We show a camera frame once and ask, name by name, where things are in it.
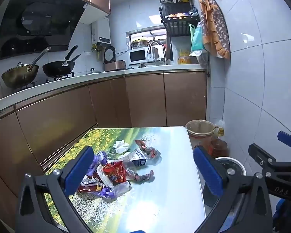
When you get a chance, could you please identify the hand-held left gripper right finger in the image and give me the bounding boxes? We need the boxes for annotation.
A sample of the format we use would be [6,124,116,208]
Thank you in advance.
[193,146,273,233]

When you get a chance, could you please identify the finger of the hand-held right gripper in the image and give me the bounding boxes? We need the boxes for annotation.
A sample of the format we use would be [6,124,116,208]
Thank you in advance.
[278,130,291,151]
[248,144,291,175]

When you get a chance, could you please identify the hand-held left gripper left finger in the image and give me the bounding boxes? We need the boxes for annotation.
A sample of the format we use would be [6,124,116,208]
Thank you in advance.
[15,146,97,233]

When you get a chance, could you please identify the purple snack wrapper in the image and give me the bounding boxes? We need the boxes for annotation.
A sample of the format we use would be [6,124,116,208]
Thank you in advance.
[88,151,108,175]
[98,188,122,201]

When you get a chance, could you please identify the white plastic bag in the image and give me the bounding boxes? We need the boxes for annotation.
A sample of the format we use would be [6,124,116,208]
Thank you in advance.
[97,165,114,190]

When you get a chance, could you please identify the white rimmed trash can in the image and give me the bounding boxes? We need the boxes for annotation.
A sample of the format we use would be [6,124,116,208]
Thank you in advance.
[203,156,246,208]

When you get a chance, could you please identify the red snack bag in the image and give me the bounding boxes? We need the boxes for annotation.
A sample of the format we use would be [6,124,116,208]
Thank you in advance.
[100,161,128,183]

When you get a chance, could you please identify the white tissue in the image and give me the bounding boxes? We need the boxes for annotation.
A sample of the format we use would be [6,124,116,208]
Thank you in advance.
[112,140,131,154]

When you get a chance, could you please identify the blue and white carton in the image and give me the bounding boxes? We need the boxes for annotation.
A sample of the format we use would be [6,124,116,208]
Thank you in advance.
[128,148,147,167]

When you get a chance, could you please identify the red and dark wrapper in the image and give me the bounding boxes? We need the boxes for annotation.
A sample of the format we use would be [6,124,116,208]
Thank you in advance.
[134,139,161,159]

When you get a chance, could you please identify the clear wrapper with red print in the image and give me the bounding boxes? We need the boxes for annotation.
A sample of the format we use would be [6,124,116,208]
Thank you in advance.
[126,167,155,183]

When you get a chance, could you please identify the amber cooking oil bottle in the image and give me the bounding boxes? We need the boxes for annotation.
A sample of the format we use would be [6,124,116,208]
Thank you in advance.
[208,121,229,158]

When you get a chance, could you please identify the beige waste bin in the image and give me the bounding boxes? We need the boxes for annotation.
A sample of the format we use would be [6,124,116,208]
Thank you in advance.
[185,119,219,149]

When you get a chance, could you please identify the white kitchen countertop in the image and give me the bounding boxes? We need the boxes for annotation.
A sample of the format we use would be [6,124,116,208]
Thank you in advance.
[0,64,206,120]

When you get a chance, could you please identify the gas stove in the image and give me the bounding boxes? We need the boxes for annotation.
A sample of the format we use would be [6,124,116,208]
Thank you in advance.
[15,71,75,90]

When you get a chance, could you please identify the black frying pan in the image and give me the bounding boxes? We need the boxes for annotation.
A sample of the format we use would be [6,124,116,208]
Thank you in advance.
[42,45,81,77]

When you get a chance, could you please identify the rose gold rice cooker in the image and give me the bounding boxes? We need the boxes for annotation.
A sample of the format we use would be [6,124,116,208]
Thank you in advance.
[104,46,126,72]

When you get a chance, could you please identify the brass wok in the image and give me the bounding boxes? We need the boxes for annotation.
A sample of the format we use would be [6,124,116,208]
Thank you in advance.
[1,47,51,89]

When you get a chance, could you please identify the translucent plastic bag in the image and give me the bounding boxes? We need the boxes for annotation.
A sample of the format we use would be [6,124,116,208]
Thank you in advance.
[190,50,208,66]

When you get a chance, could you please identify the yellow detergent bottle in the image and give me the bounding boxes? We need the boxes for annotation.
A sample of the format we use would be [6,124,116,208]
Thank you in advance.
[178,49,191,65]

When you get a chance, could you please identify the white microwave oven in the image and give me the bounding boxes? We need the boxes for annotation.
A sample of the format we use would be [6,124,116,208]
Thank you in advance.
[129,47,154,65]

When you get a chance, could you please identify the green plastic bag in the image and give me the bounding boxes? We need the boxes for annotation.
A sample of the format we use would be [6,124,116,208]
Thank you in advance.
[190,22,204,52]

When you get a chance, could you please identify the steel kitchen faucet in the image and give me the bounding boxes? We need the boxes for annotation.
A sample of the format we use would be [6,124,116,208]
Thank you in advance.
[147,41,168,65]

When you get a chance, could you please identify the floral orange trimmed apron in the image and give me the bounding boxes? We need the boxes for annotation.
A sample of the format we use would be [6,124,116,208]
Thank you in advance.
[197,0,231,60]

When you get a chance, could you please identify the steel pot with lid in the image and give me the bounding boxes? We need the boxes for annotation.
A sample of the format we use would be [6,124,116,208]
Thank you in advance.
[132,37,149,49]

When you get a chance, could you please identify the white water heater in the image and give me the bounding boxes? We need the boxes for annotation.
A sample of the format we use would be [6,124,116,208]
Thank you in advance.
[92,17,111,44]

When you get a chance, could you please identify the black range hood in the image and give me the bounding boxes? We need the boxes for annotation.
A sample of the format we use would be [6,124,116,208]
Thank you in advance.
[0,0,89,60]

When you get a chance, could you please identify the black dish rack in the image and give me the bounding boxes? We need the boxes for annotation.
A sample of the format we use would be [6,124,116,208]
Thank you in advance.
[157,0,201,37]

